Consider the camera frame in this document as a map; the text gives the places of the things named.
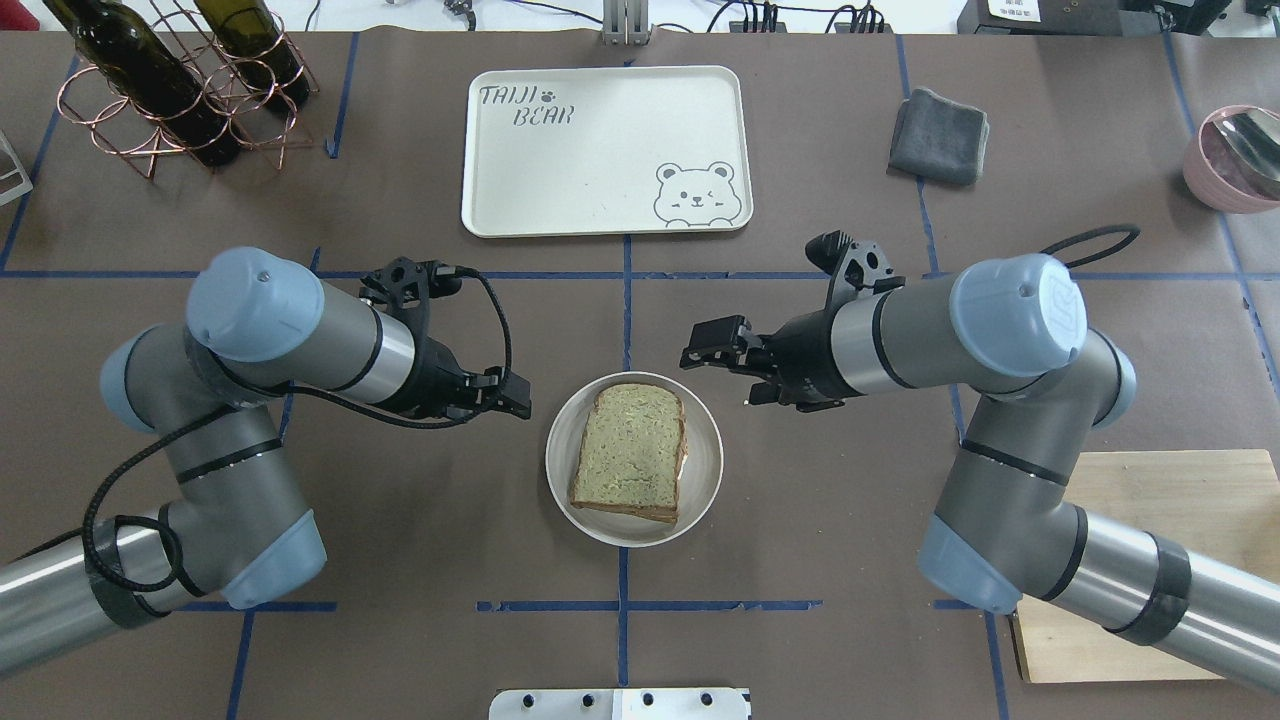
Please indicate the dark wine bottle lower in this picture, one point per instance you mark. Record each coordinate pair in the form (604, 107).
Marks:
(247, 30)

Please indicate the pink bowl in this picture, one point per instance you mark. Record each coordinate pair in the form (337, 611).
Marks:
(1213, 172)

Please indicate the wooden cutting board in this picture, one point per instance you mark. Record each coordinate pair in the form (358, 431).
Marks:
(1221, 503)

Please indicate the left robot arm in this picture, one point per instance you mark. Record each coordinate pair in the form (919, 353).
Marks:
(212, 505)

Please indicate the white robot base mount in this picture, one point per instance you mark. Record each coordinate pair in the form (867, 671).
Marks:
(623, 703)

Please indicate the white round plate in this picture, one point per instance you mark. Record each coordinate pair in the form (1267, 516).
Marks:
(700, 476)

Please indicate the copper wire wine rack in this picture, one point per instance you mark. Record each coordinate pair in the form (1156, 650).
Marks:
(204, 80)

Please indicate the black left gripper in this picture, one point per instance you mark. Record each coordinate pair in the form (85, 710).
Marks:
(432, 378)

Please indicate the grey folded cloth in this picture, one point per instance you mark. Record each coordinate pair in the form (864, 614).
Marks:
(939, 139)

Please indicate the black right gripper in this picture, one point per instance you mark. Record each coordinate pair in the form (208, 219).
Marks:
(803, 350)

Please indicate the metal spoon in bowl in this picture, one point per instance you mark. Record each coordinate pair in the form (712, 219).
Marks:
(1251, 136)

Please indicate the dark wine bottle upper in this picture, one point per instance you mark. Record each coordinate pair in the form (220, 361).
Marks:
(137, 63)

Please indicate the white bear tray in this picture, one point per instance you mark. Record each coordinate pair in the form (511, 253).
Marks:
(609, 150)

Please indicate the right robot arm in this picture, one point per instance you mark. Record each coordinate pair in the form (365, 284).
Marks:
(1015, 330)

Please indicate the dark wine bottle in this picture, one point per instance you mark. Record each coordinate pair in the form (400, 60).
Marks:
(247, 30)
(137, 63)

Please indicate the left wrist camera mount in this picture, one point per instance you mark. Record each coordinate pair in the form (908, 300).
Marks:
(403, 290)

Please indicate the white wire rack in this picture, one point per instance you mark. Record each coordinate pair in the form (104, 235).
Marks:
(15, 181)

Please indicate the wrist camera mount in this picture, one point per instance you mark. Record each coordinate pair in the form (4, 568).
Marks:
(856, 269)
(403, 290)

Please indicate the grey metal post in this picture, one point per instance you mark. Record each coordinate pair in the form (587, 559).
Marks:
(626, 22)

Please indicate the black device top right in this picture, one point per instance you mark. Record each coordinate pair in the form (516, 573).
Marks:
(1088, 18)

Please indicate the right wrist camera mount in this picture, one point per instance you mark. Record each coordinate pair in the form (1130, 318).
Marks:
(856, 269)

